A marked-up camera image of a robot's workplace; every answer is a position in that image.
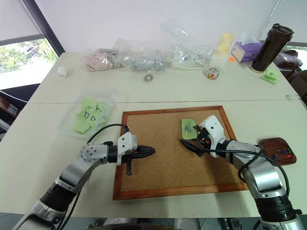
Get brown leather bag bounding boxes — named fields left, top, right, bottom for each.
left=273, top=49, right=304, bottom=71

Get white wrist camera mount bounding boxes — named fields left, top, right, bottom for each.
left=117, top=133, right=138, bottom=166
left=199, top=115, right=226, bottom=158

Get plastic bag with grey parts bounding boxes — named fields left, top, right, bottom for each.
left=112, top=37, right=166, bottom=73

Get green note with shapes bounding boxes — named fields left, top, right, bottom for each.
left=79, top=98, right=103, bottom=128

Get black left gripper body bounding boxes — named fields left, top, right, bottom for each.
left=121, top=146, right=140, bottom=176

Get cream stacked plastic cups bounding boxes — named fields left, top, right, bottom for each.
left=209, top=33, right=235, bottom=70

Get black chair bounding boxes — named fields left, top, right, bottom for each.
left=286, top=69, right=307, bottom=109

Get small white roll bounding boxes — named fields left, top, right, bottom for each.
left=57, top=66, right=69, bottom=78

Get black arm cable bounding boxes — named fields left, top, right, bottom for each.
left=201, top=146, right=290, bottom=197
left=85, top=123, right=128, bottom=145

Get dark window frame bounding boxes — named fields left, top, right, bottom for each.
left=0, top=0, right=66, bottom=58

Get clear round pushpin jar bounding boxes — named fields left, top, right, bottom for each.
left=203, top=67, right=221, bottom=81

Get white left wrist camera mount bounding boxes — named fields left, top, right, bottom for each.
left=117, top=133, right=138, bottom=166

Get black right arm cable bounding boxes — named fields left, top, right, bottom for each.
left=201, top=146, right=290, bottom=197

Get wood framed cork board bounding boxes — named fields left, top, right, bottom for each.
left=112, top=105, right=249, bottom=201

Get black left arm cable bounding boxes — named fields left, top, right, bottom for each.
left=85, top=123, right=128, bottom=145

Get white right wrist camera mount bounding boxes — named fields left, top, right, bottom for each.
left=199, top=115, right=226, bottom=158

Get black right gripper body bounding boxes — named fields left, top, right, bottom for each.
left=195, top=125, right=212, bottom=151

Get plastic bag with pink cloth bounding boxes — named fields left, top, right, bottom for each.
left=82, top=48, right=118, bottom=72

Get dark side cabinet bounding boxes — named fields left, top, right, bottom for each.
left=0, top=83, right=42, bottom=125

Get green scribbled sticky note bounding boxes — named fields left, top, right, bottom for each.
left=181, top=118, right=198, bottom=140

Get blank green sticky note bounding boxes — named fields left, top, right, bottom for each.
left=73, top=121, right=93, bottom=135

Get purple tissue box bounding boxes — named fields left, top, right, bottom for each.
left=230, top=32, right=264, bottom=63

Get plastic bag with white cables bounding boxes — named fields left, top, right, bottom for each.
left=160, top=20, right=215, bottom=71

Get dark brown thermos bottle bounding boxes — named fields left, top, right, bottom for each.
left=250, top=23, right=295, bottom=73

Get clear plastic box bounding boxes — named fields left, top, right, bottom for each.
left=57, top=88, right=118, bottom=140

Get dark wooden tray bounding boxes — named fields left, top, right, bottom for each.
left=258, top=137, right=298, bottom=166

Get green sticky note pad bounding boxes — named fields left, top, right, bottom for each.
left=260, top=69, right=280, bottom=85

